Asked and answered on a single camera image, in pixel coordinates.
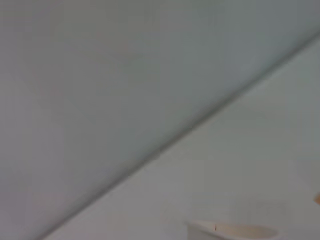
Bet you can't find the white paper cup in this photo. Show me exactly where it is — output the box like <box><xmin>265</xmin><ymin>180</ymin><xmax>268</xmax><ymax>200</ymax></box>
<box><xmin>184</xmin><ymin>219</ymin><xmax>279</xmax><ymax>240</ymax></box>

